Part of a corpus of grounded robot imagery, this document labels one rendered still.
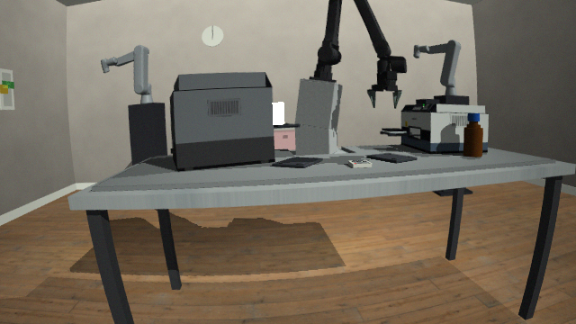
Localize brown bottle with blue cap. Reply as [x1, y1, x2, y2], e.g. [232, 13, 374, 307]
[463, 113, 483, 157]

